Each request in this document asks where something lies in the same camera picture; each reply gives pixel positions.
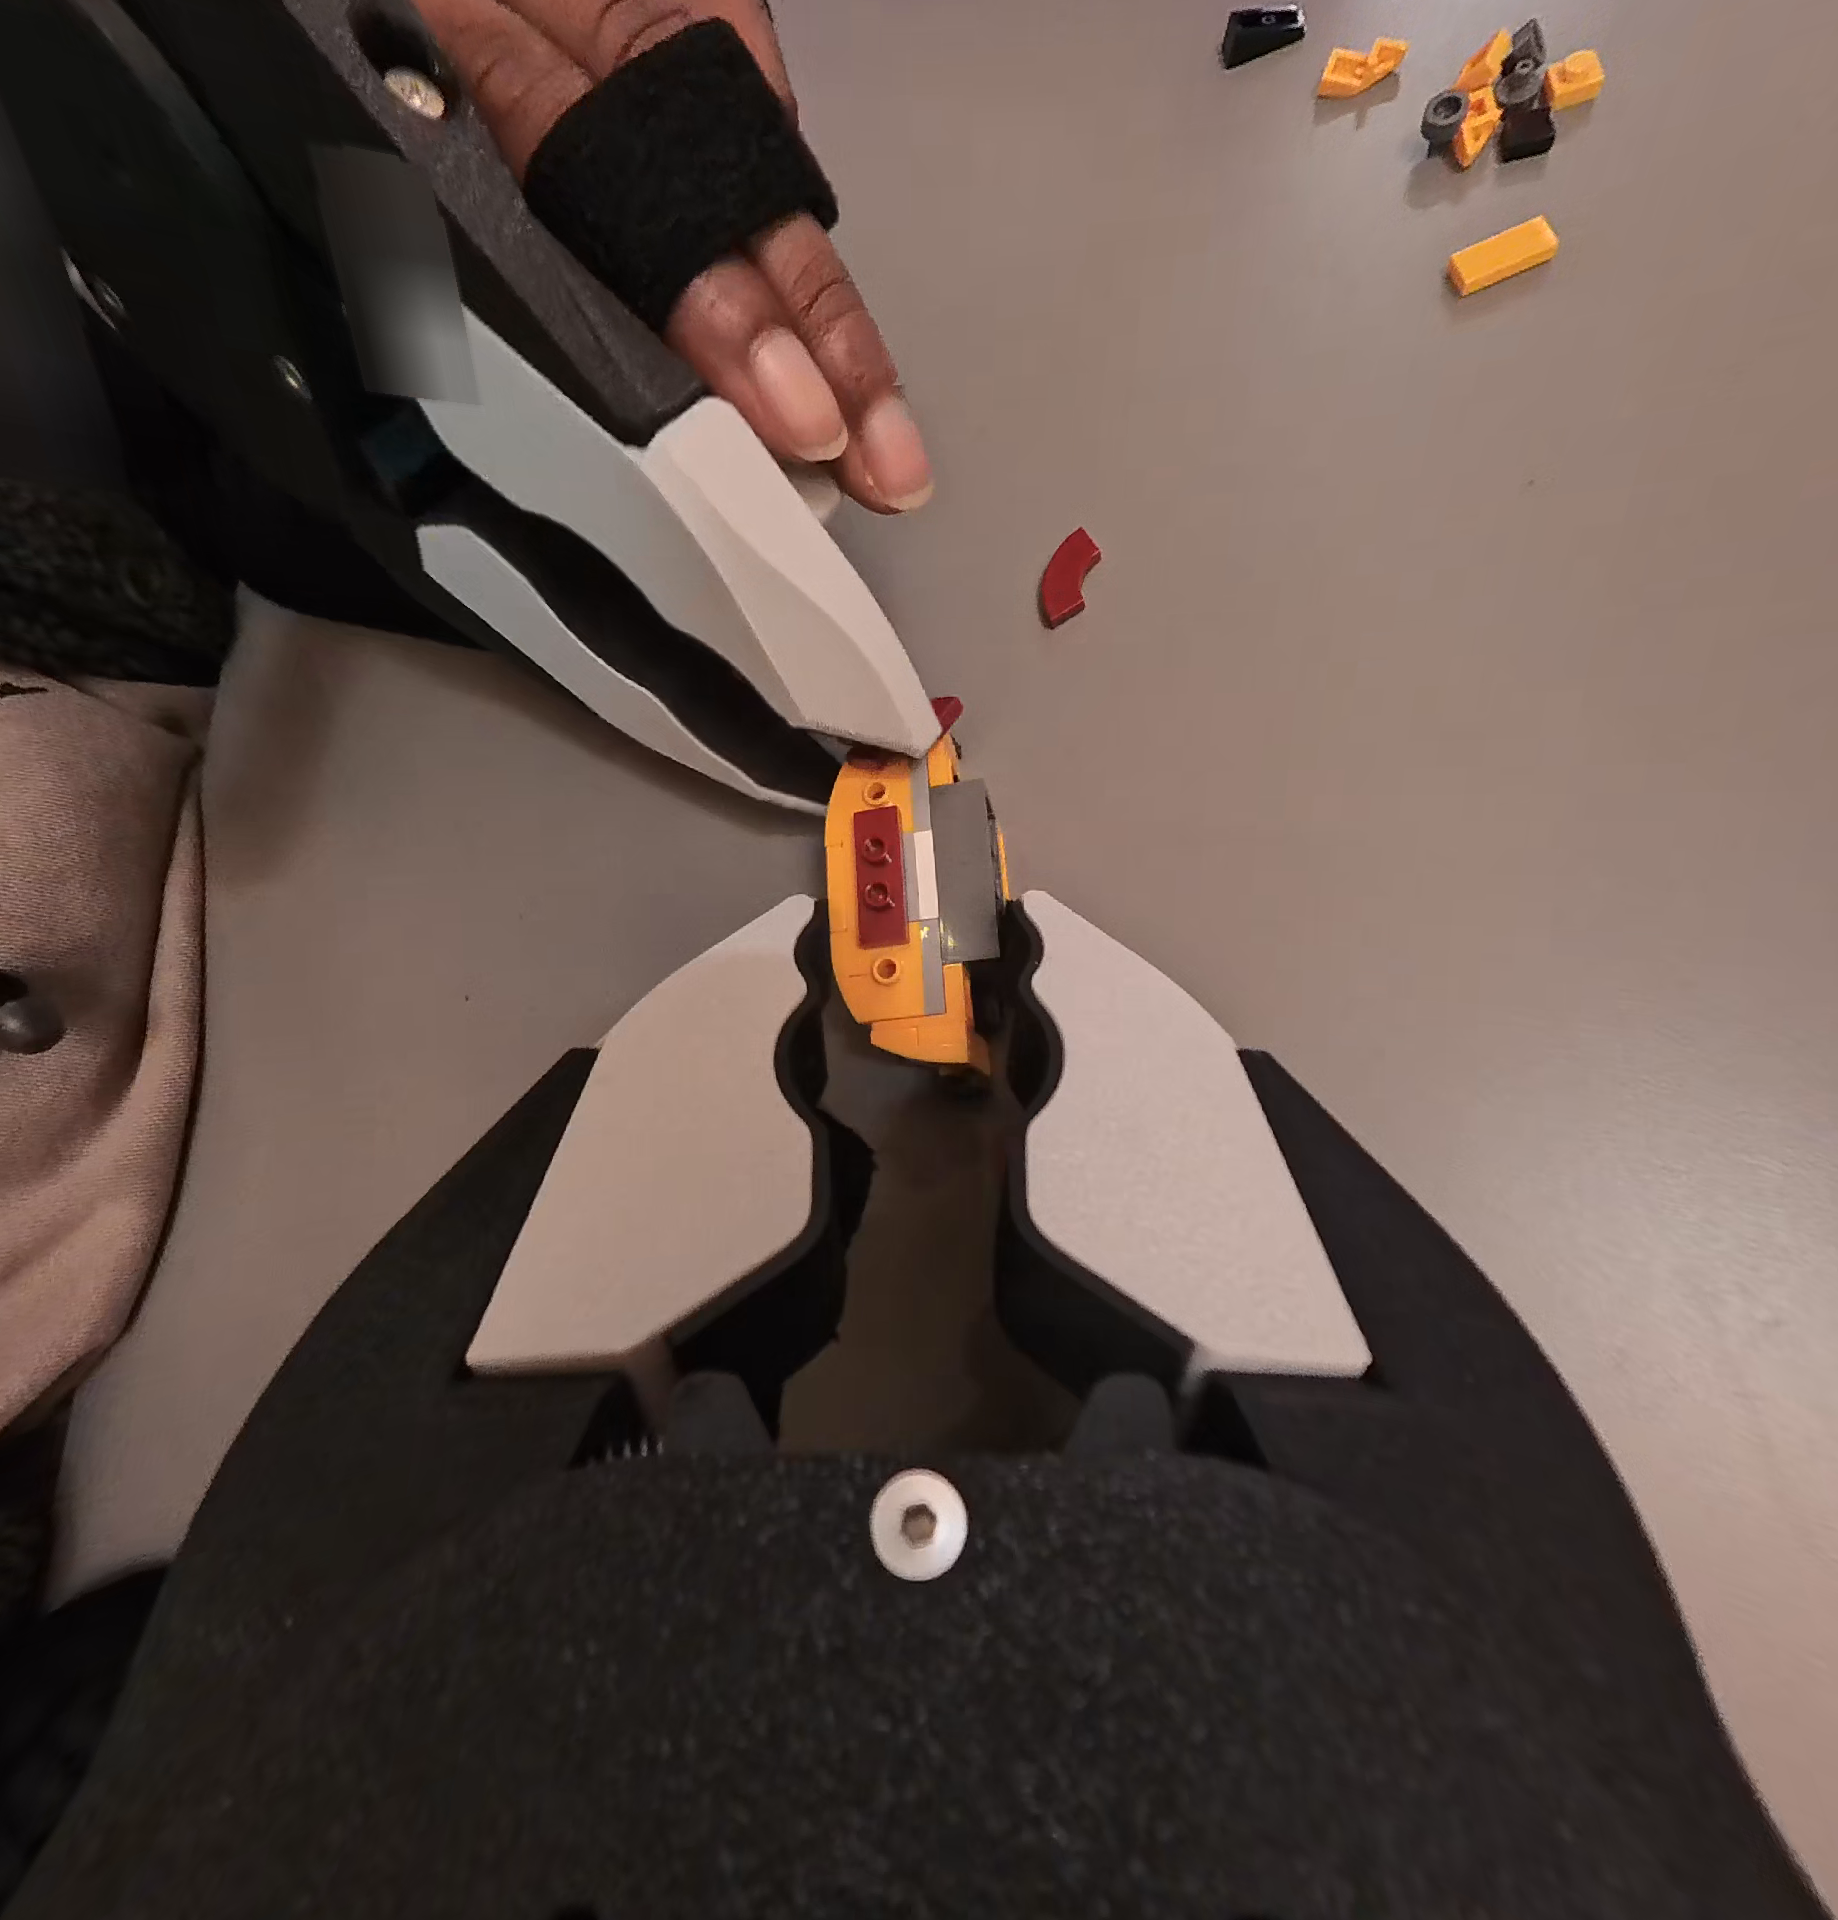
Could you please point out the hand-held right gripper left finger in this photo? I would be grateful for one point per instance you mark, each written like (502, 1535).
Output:
(680, 1171)

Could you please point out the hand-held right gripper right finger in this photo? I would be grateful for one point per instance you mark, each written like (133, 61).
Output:
(1174, 1171)

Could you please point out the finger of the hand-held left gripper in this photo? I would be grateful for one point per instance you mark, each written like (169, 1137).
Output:
(560, 631)
(800, 600)

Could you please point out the yellow lego car assembly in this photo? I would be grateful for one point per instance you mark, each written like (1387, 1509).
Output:
(919, 1035)

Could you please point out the dark red curved lego tile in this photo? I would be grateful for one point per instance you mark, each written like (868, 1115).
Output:
(1066, 592)

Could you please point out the black lego slope piece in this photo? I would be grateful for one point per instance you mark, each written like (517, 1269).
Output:
(1260, 32)

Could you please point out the long orange lego tile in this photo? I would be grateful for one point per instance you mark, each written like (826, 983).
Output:
(1504, 256)

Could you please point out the cluster of small lego pieces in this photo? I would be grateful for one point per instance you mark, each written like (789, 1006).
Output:
(1571, 78)

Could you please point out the person's left hand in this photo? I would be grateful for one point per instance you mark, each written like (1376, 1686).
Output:
(815, 360)

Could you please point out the beige hoodie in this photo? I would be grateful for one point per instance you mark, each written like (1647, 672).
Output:
(65, 1201)

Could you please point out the orange lego bracket piece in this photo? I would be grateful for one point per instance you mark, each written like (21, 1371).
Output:
(1355, 71)

